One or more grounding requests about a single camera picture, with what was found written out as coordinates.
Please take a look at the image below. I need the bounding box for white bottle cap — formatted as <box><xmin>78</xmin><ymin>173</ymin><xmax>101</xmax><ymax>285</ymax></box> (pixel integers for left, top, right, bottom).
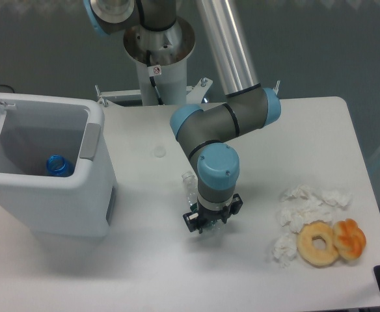
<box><xmin>154</xmin><ymin>146</ymin><xmax>167</xmax><ymax>158</ymax></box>

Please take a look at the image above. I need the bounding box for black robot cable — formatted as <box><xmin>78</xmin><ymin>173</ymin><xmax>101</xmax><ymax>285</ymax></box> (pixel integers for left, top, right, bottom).
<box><xmin>146</xmin><ymin>50</ymin><xmax>163</xmax><ymax>105</ymax></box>

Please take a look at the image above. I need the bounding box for white trash bin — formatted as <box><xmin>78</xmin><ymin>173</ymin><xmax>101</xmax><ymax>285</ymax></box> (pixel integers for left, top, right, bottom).
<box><xmin>0</xmin><ymin>93</ymin><xmax>117</xmax><ymax>237</ymax></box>

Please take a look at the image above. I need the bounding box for clear green-label plastic bottle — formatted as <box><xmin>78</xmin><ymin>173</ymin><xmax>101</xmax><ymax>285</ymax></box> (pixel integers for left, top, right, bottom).
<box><xmin>182</xmin><ymin>171</ymin><xmax>221</xmax><ymax>233</ymax></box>

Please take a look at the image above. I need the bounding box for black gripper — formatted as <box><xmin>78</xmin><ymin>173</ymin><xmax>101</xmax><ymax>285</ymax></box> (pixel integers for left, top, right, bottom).
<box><xmin>183</xmin><ymin>194</ymin><xmax>243</xmax><ymax>234</ymax></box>

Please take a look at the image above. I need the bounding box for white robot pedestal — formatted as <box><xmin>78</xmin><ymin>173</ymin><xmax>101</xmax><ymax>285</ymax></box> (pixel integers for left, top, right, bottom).
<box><xmin>95</xmin><ymin>17</ymin><xmax>213</xmax><ymax>106</ymax></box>

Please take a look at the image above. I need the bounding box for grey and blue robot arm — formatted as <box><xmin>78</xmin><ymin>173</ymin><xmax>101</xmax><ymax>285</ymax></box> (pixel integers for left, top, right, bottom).
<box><xmin>83</xmin><ymin>1</ymin><xmax>281</xmax><ymax>232</ymax></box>

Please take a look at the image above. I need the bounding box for blue plastic bottle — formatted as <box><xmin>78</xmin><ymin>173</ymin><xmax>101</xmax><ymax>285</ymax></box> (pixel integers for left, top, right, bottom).
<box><xmin>46</xmin><ymin>155</ymin><xmax>74</xmax><ymax>177</ymax></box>

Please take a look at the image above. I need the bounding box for ring doughnut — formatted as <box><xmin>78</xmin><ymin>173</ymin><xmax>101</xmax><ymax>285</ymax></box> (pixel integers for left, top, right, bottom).
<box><xmin>297</xmin><ymin>222</ymin><xmax>339</xmax><ymax>267</ymax></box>

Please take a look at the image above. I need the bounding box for orange twisted bread roll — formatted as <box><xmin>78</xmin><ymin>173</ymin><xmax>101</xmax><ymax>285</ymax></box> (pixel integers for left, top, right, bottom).
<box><xmin>333</xmin><ymin>218</ymin><xmax>366</xmax><ymax>261</ymax></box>

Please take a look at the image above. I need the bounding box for large crumpled white tissue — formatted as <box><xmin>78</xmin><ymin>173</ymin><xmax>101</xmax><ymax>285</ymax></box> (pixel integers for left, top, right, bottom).
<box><xmin>277</xmin><ymin>184</ymin><xmax>353</xmax><ymax>233</ymax></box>

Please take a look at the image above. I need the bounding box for small crumpled white tissue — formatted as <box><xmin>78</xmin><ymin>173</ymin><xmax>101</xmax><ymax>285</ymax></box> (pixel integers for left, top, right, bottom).
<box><xmin>272</xmin><ymin>233</ymin><xmax>297</xmax><ymax>268</ymax></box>

